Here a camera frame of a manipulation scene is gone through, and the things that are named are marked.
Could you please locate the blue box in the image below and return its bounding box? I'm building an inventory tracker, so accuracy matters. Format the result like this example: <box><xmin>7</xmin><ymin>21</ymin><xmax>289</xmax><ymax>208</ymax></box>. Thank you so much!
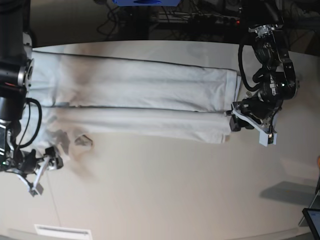
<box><xmin>112</xmin><ymin>0</ymin><xmax>180</xmax><ymax>7</ymax></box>

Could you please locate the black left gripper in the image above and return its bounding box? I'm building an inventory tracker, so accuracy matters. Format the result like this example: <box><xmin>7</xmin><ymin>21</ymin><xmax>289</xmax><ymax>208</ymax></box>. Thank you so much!
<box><xmin>229</xmin><ymin>97</ymin><xmax>284</xmax><ymax>132</ymax></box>

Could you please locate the tablet screen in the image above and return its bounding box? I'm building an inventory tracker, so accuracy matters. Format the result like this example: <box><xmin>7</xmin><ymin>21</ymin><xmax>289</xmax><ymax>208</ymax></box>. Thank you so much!
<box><xmin>302</xmin><ymin>208</ymin><xmax>320</xmax><ymax>240</ymax></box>

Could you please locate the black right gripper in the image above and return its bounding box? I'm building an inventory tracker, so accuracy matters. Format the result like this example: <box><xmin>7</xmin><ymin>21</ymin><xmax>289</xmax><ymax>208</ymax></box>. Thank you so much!
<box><xmin>0</xmin><ymin>146</ymin><xmax>64</xmax><ymax>175</ymax></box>

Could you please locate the white T-shirt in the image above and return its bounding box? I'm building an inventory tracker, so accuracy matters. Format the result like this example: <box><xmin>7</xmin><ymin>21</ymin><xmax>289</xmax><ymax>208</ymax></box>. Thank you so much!
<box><xmin>28</xmin><ymin>51</ymin><xmax>241</xmax><ymax>159</ymax></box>

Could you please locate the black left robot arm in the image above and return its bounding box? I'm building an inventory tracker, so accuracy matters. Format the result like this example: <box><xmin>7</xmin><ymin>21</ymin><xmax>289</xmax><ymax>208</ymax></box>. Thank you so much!
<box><xmin>227</xmin><ymin>0</ymin><xmax>298</xmax><ymax>134</ymax></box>

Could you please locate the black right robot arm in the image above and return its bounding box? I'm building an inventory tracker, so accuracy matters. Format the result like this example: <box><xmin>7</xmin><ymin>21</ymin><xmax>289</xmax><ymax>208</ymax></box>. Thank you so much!
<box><xmin>0</xmin><ymin>0</ymin><xmax>63</xmax><ymax>177</ymax></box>

